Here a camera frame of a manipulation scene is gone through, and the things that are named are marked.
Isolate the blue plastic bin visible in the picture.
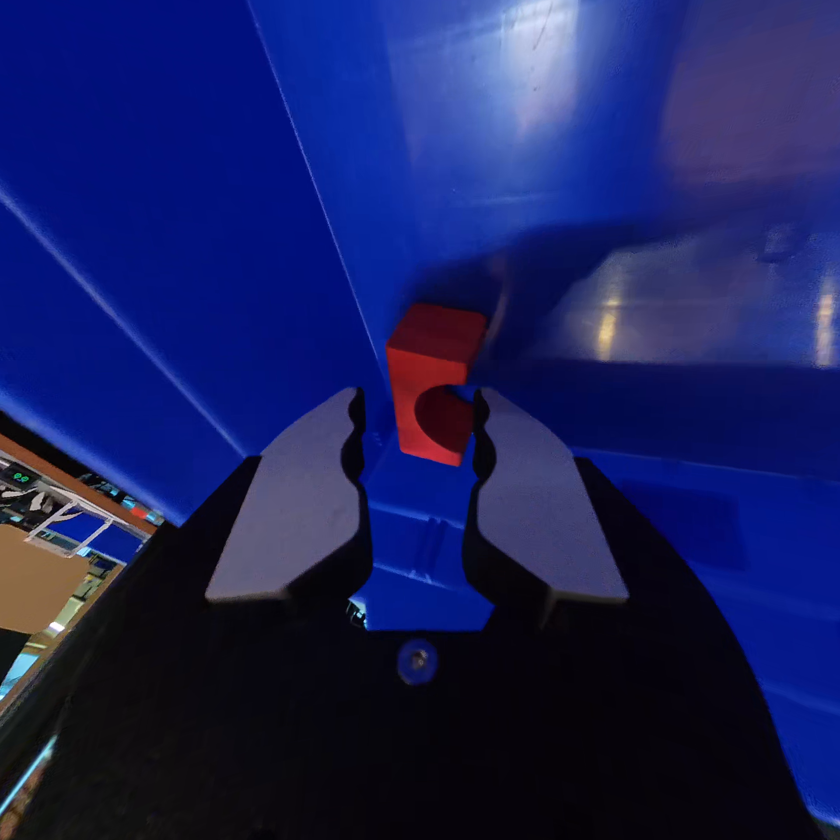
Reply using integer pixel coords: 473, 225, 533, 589
0, 0, 840, 828

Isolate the red wooden arch block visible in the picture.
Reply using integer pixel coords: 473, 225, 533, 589
386, 303, 488, 467

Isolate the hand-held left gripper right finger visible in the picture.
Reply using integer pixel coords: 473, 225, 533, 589
462, 387, 630, 627

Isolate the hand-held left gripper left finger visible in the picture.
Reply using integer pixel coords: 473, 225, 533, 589
205, 387, 371, 605

